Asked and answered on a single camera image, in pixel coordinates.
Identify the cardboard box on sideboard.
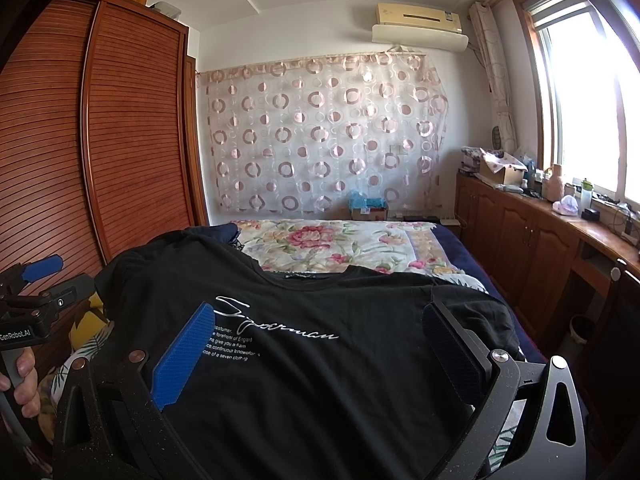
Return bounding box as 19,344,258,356
480,151,526,185

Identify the green leaf print sheet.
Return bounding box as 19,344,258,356
37,318,114,444

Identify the white pink crumpled bag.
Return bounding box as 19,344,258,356
552,195,580,217

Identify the yellow plush toy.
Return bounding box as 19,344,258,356
68,292,110,351

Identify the window side curtain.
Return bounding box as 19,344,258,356
469,1,518,154

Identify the folded navy garment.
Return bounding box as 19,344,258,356
186,222,243,250

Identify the window with wooden frame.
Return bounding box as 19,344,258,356
514,0,639,209

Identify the navy blue blanket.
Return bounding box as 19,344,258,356
432,223,549,365

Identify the person's left hand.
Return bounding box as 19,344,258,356
14,347,40,418

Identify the floral quilt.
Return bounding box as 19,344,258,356
235,220,487,292

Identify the cream wall air conditioner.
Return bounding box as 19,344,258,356
372,2,469,53

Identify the green cap white bottle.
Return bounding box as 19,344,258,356
579,178,593,212

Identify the pink bottle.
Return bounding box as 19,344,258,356
544,164,564,203

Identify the brown louvered wooden wardrobe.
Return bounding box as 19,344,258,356
1,0,206,280

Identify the long wooden sideboard cabinet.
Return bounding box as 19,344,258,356
454,174,639,353

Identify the black printed t-shirt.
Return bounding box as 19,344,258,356
96,232,521,479

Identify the pink circle pattern curtain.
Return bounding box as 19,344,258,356
198,51,449,218

